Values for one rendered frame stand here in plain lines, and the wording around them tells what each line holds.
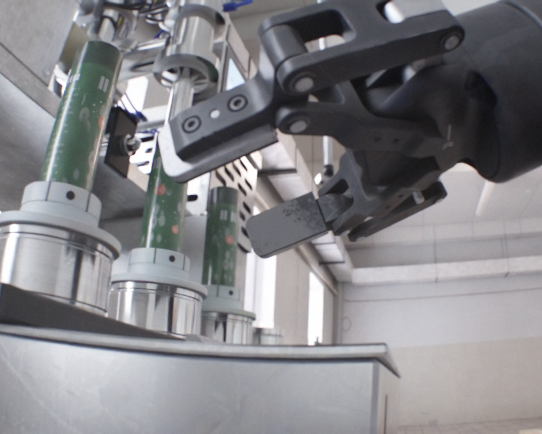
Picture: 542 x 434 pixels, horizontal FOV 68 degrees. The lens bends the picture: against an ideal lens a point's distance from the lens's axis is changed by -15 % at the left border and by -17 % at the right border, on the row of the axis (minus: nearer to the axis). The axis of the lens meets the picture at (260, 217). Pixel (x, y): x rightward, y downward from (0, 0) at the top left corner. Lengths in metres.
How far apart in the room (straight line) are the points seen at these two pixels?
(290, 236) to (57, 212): 0.11
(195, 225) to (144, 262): 0.21
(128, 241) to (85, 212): 0.33
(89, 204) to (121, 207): 0.32
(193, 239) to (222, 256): 0.10
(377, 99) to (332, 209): 0.08
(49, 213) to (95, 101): 0.08
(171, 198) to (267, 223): 0.11
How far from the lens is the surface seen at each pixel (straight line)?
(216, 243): 0.43
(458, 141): 0.20
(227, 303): 0.41
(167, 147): 0.16
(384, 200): 0.21
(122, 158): 0.37
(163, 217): 0.33
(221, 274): 0.42
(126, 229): 0.57
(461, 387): 10.57
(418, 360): 10.50
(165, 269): 0.31
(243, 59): 3.90
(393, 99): 0.16
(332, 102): 0.16
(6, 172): 0.52
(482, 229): 10.73
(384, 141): 0.16
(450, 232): 10.61
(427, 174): 0.19
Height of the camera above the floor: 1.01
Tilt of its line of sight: 20 degrees up
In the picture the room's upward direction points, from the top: 3 degrees clockwise
